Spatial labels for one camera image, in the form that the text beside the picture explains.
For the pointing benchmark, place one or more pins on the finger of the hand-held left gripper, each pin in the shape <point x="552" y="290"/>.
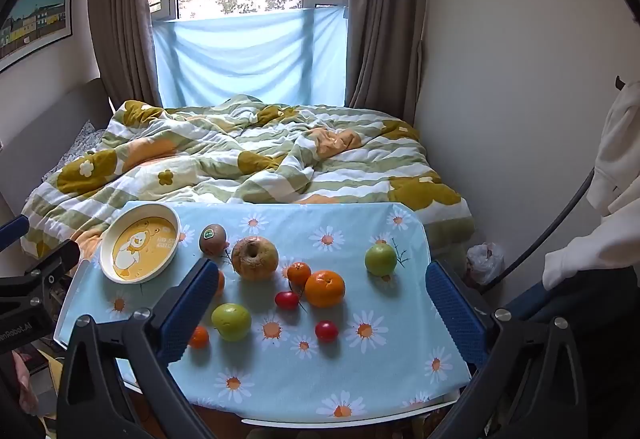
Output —
<point x="52" y="259"/>
<point x="12" y="230"/>

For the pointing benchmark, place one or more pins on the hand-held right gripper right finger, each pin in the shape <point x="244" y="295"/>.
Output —
<point x="450" y="304"/>

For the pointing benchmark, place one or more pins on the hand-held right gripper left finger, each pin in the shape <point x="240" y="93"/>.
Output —
<point x="185" y="314"/>

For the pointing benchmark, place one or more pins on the small tangerine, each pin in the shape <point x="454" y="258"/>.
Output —
<point x="299" y="274"/>
<point x="199" y="338"/>

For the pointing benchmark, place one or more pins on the green apple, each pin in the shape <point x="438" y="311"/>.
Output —
<point x="381" y="260"/>
<point x="231" y="322"/>

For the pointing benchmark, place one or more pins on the yellow duck print plate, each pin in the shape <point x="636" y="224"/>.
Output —
<point x="140" y="246"/>

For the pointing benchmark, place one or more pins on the red tomato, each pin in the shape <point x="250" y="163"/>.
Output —
<point x="326" y="331"/>
<point x="286" y="300"/>

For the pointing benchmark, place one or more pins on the large orange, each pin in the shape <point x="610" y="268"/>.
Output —
<point x="325" y="290"/>

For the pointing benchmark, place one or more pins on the person's left hand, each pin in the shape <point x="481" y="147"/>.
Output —
<point x="22" y="384"/>

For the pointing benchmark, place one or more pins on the white plastic bag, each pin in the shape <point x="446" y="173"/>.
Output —
<point x="482" y="261"/>

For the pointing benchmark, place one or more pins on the brown kiwi with sticker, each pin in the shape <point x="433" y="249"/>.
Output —
<point x="212" y="244"/>

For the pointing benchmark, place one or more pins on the wrinkled brown apple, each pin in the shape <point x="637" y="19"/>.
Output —
<point x="255" y="265"/>

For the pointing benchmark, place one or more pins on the grey patterned bed sheet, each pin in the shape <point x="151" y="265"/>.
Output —
<point x="75" y="144"/>

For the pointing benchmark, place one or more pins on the blue daisy print tablecloth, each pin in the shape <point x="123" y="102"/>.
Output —
<point x="350" y="364"/>

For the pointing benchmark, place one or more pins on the grey bed headboard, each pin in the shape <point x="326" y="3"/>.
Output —
<point x="55" y="119"/>

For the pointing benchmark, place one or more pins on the dark blue chair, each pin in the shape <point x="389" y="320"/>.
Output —
<point x="590" y="299"/>

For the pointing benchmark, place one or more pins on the green striped flower blanket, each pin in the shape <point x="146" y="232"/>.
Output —
<point x="250" y="159"/>

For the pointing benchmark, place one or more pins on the white hanging garment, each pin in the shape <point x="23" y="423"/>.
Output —
<point x="615" y="154"/>

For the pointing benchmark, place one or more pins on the brown curtain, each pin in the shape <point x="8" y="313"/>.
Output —
<point x="125" y="19"/>
<point x="387" y="19"/>

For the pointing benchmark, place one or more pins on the light blue window cloth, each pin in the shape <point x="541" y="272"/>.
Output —
<point x="250" y="54"/>

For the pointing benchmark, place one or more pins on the framed wall poster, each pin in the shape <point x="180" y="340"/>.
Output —
<point x="40" y="14"/>

